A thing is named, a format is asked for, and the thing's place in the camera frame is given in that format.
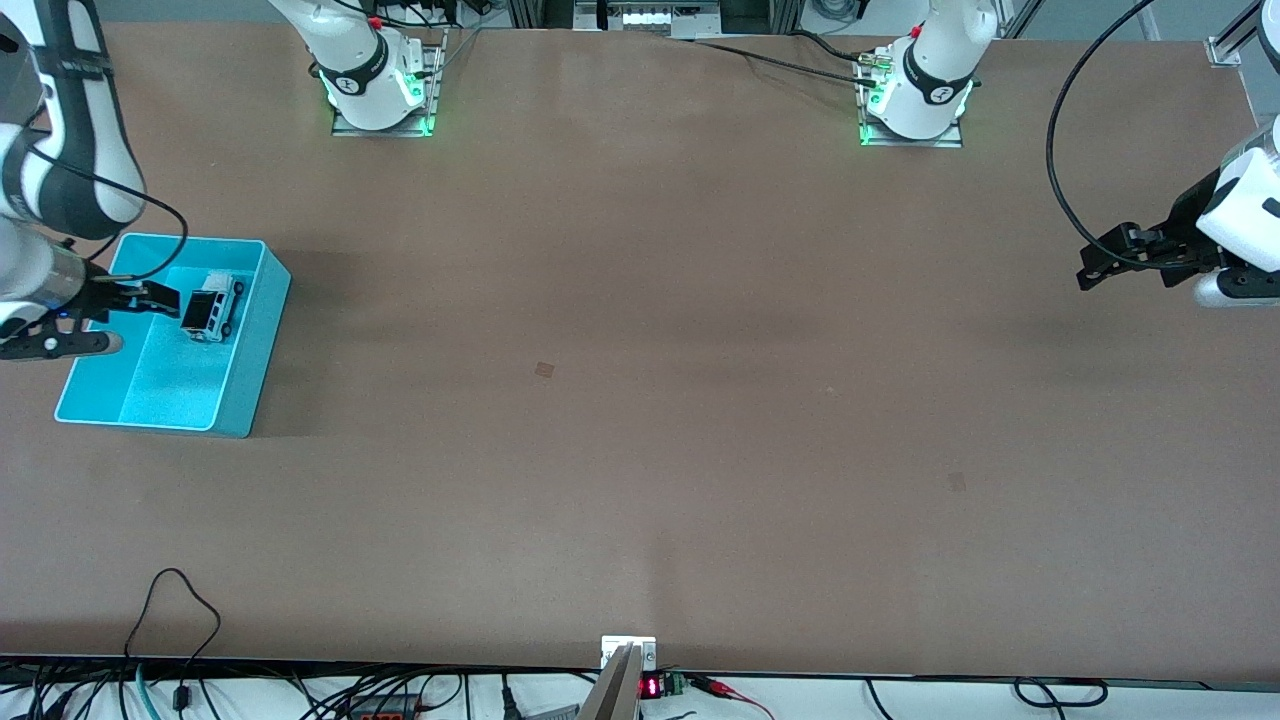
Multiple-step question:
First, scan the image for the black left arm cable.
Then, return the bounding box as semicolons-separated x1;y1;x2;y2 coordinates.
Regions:
1047;0;1161;271

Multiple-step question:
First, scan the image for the turquoise plastic bin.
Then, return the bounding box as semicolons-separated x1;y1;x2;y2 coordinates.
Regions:
55;233;292;438

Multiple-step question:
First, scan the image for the black looped cable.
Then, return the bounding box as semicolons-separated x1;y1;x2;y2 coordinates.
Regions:
125;568;223;713

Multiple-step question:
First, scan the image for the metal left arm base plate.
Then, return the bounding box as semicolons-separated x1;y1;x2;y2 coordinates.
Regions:
855;50;966;149

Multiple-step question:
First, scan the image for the white mount bracket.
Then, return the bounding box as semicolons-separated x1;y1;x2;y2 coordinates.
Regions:
601;636;657;671

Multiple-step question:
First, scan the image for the thick black table cable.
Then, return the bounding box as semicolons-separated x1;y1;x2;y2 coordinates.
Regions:
690;38;881;89

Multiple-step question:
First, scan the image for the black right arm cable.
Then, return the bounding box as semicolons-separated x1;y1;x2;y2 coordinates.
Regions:
25;140;190;283

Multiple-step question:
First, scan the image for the red clip lead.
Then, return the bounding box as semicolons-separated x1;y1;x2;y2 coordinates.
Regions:
690;675;776;719

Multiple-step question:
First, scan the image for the aluminium frame with lights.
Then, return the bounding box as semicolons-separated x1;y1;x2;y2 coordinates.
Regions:
510;0;801;39

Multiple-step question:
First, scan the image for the black coiled cable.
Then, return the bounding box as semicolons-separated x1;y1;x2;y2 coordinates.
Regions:
1013;678;1109;709

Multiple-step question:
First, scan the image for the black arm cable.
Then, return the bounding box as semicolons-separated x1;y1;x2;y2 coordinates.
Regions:
1047;0;1161;271
25;140;190;283

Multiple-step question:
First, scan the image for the thin black table cable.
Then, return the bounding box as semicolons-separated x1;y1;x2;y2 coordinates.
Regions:
790;30;871;63

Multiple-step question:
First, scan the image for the white jeep toy black roof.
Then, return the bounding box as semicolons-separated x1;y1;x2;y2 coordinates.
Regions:
180;272;247;344

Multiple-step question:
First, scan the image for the grey aluminium post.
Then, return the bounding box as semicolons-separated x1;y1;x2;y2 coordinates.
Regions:
578;645;643;720

